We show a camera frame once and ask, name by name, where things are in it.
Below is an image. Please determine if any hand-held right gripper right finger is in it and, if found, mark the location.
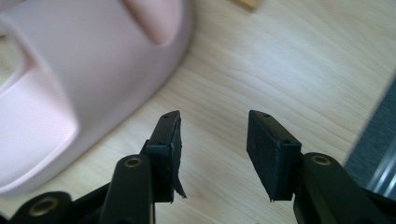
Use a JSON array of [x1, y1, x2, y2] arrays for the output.
[[246, 109, 303, 203]]

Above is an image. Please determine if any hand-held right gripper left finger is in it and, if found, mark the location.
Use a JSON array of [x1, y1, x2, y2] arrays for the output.
[[140, 109, 188, 204]]

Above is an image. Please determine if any small wooden piece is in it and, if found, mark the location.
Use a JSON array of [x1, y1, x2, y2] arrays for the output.
[[231, 0, 262, 12]]

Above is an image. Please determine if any pink slipper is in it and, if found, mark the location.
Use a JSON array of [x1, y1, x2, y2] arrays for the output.
[[0, 0, 195, 197]]

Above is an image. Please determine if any metal rail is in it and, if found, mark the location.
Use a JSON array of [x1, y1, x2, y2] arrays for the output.
[[364, 143, 396, 201]]

